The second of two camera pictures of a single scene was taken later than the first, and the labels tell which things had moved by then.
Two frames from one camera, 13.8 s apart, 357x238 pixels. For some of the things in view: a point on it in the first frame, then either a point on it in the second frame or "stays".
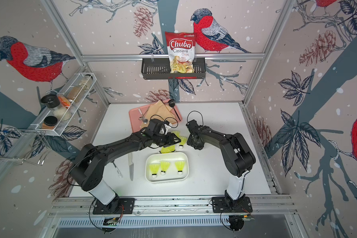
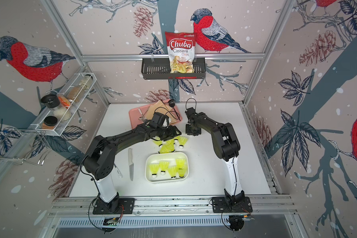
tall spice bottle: [76, 93] stays
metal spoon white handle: [117, 170] stays
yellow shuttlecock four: [164, 165] stays
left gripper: [171, 140] to [172, 133]
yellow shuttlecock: [154, 168] stays
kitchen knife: [131, 166] stays
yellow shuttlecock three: [166, 149] to [172, 171]
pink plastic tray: [137, 114] stays
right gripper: [198, 147] to [197, 132]
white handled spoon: [142, 118] stays
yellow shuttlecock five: [183, 140] to [167, 146]
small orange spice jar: [49, 122] stays
